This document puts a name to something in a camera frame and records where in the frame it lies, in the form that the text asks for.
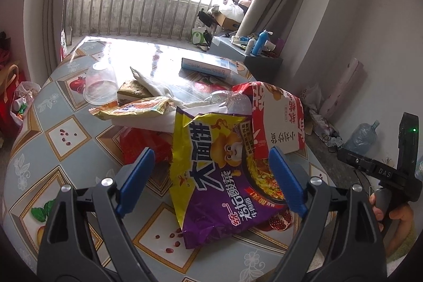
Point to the white cloth glove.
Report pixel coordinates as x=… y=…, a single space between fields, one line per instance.
x=148 y=83

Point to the clear plastic bottle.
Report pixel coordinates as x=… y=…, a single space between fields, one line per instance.
x=228 y=102

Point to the blue spray bottle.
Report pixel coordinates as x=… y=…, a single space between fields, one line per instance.
x=259 y=42

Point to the pink long carton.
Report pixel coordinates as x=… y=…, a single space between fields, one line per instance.
x=343 y=87

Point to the white plastic bag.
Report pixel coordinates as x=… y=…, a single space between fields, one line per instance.
x=310 y=95

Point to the small white bottle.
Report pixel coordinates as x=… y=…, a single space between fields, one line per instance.
x=249 y=46

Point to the clear plastic cup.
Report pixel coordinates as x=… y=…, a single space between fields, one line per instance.
x=99 y=80

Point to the purple cup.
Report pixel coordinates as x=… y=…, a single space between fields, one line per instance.
x=280 y=45

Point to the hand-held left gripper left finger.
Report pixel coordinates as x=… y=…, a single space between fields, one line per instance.
x=137 y=183

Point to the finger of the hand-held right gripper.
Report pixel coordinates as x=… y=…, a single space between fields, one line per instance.
x=355 y=161

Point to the person's right hand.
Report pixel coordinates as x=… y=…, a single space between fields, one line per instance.
x=401 y=216

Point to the pile of clothes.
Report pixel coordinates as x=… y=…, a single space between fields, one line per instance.
x=234 y=6

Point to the blue white carton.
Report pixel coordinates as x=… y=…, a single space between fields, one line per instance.
x=205 y=65

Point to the large water jug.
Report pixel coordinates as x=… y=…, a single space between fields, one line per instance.
x=362 y=136

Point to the red plastic packet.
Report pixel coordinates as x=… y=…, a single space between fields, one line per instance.
x=138 y=143

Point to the yellow snack wrapper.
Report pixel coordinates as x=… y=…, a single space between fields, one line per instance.
x=132 y=108

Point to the red paper bag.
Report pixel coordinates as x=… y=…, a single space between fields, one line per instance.
x=8 y=103

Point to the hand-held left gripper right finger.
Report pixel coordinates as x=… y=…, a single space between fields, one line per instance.
x=286 y=183

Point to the person's right forearm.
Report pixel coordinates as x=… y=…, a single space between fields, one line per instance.
x=401 y=245

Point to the red white noodle package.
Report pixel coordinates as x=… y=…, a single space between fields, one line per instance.
x=281 y=113

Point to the white green bag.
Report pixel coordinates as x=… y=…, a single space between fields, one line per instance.
x=198 y=37

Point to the cardboard box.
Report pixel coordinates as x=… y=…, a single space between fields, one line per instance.
x=228 y=22

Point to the purple yellow noodle bag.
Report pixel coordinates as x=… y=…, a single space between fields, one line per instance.
x=211 y=202

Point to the tan tissue packet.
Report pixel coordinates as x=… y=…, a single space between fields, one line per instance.
x=132 y=91

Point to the metal railing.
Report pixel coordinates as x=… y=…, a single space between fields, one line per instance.
x=148 y=4

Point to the red white bag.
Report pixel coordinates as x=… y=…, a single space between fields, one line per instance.
x=63 y=44

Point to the clear bag of snacks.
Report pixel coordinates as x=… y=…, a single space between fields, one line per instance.
x=24 y=100

